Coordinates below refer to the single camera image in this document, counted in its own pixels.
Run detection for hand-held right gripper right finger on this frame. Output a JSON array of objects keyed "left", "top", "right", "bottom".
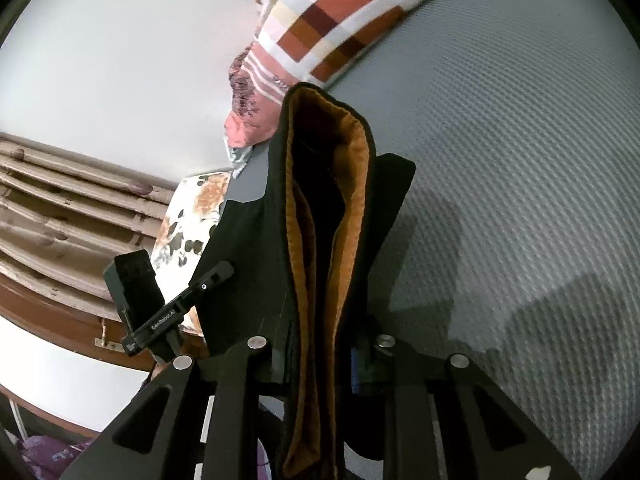
[{"left": 350, "top": 334, "right": 583, "bottom": 480}]

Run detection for wooden bed headboard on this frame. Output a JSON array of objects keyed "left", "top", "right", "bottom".
[{"left": 0, "top": 132, "right": 177, "bottom": 318}]

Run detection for floral pillow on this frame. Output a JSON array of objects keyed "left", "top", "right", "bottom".
[{"left": 150, "top": 171, "right": 232, "bottom": 273}]

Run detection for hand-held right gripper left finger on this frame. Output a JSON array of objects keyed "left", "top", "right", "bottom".
[{"left": 60, "top": 336, "right": 275, "bottom": 480}]

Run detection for grey textured bed sheet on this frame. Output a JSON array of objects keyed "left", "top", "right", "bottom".
[{"left": 227, "top": 0, "right": 640, "bottom": 480}]

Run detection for grey patterned cloth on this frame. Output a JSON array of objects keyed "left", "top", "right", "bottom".
[{"left": 226, "top": 141, "right": 257, "bottom": 179}]

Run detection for black pants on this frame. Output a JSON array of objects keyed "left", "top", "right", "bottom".
[{"left": 192, "top": 82, "right": 418, "bottom": 480}]

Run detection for brown wooden frame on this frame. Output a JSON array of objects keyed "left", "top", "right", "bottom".
[{"left": 0, "top": 270, "right": 203, "bottom": 373}]

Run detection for checkered pillow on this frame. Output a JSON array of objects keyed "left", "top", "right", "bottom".
[{"left": 222, "top": 0, "right": 473, "bottom": 148}]

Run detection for purple patterned clothing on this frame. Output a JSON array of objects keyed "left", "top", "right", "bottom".
[{"left": 17, "top": 434, "right": 97, "bottom": 480}]

